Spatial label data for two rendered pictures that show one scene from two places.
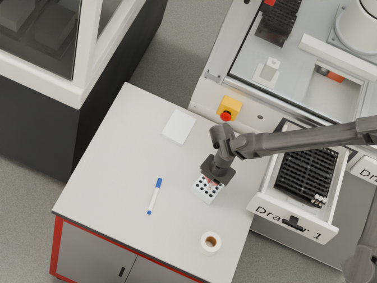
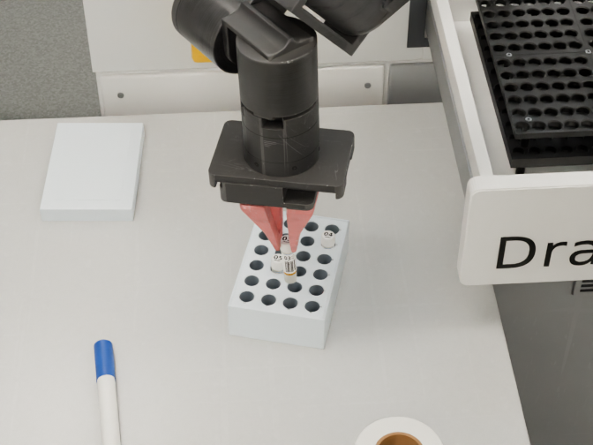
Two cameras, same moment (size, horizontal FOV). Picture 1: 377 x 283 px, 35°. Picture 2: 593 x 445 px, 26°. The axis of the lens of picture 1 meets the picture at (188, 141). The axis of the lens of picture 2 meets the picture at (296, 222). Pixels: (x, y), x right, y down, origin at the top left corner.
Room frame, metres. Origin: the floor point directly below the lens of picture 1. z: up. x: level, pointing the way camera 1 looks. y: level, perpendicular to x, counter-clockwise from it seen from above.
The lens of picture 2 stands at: (0.26, -0.09, 1.61)
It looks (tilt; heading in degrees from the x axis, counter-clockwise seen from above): 44 degrees down; 357
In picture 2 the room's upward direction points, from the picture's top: straight up
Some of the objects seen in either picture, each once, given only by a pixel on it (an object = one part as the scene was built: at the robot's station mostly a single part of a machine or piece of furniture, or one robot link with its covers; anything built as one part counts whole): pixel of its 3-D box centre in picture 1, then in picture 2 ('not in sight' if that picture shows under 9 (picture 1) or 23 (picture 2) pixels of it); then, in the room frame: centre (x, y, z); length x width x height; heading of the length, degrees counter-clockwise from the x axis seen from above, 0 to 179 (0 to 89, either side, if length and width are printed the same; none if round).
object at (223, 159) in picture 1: (224, 154); (273, 63); (0.99, -0.12, 1.05); 0.07 x 0.06 x 0.07; 33
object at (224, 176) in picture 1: (220, 165); (281, 132); (0.99, -0.12, 0.99); 0.10 x 0.07 x 0.07; 77
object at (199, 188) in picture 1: (210, 183); (290, 275); (1.04, -0.13, 0.78); 0.12 x 0.08 x 0.04; 165
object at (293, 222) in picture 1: (293, 222); not in sight; (0.97, -0.41, 0.91); 0.07 x 0.04 x 0.01; 90
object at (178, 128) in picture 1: (178, 127); (93, 169); (1.21, 0.05, 0.77); 0.13 x 0.09 x 0.02; 177
